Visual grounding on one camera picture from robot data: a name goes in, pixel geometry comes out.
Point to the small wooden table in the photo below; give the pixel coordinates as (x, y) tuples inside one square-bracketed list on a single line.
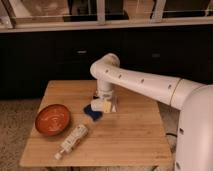
[(132, 136)]

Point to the clear plastic bottle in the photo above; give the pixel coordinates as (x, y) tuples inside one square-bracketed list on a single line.
[(74, 138)]

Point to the blue sponge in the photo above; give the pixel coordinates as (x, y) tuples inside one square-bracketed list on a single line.
[(95, 115)]

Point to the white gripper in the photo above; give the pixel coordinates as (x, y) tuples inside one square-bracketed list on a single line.
[(109, 96)]

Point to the dark cabinet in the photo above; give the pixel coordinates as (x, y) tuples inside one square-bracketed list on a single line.
[(29, 60)]

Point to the orange ceramic bowl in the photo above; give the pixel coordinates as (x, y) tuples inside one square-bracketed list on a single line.
[(52, 120)]

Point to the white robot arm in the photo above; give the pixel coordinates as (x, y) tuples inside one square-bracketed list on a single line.
[(194, 148)]

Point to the white ceramic cup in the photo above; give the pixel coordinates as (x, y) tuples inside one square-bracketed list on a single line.
[(97, 104)]

